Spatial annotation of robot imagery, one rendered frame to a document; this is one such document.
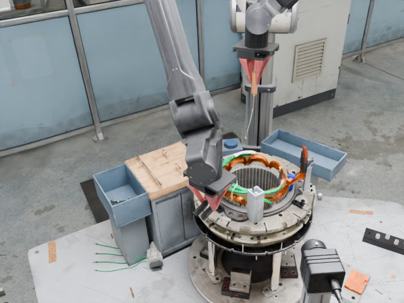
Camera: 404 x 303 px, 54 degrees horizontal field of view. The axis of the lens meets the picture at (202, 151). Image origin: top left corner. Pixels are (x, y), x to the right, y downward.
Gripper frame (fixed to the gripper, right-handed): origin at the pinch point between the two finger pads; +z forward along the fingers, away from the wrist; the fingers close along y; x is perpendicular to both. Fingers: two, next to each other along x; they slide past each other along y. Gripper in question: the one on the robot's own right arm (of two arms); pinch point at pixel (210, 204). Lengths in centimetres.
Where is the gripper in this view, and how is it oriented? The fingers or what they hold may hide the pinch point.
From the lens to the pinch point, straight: 91.2
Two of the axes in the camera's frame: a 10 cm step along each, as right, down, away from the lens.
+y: 7.6, 3.7, -5.3
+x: 6.5, -4.7, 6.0
